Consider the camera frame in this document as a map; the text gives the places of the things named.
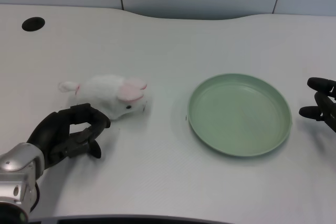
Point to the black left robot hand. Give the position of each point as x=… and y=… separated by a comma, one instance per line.
x=56, y=129

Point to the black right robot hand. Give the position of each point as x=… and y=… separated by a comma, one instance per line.
x=321, y=103

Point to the white rabbit plush doll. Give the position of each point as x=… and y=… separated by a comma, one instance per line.
x=110, y=95

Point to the green round plate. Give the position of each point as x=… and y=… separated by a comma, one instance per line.
x=239, y=115

